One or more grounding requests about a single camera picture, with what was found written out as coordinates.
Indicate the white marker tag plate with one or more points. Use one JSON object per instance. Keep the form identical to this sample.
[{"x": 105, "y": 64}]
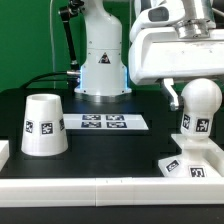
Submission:
[{"x": 105, "y": 122}]

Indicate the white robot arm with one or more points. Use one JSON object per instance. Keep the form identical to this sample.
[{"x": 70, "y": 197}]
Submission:
[{"x": 103, "y": 75}]

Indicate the white lamp base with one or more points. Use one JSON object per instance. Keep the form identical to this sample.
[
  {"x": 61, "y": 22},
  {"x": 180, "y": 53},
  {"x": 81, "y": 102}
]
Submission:
[{"x": 201, "y": 159}]

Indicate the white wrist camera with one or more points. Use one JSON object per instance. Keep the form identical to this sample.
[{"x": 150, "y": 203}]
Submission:
[{"x": 156, "y": 13}]

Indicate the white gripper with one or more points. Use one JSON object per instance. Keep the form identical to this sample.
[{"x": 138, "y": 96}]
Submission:
[{"x": 158, "y": 53}]

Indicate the white left fence block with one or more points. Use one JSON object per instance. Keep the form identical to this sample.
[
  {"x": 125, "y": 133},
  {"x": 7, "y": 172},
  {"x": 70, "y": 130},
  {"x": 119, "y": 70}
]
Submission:
[{"x": 4, "y": 152}]

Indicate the white front fence rail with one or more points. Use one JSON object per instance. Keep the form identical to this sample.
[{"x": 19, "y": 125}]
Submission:
[{"x": 110, "y": 192}]

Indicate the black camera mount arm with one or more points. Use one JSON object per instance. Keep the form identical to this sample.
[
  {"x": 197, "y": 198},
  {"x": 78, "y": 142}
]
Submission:
[{"x": 66, "y": 13}]

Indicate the white lamp bulb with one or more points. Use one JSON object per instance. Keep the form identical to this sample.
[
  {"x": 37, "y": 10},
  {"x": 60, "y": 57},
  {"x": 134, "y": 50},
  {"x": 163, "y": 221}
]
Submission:
[{"x": 202, "y": 98}]

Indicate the white lamp shade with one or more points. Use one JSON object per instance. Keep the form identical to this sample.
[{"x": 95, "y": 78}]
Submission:
[{"x": 44, "y": 132}]

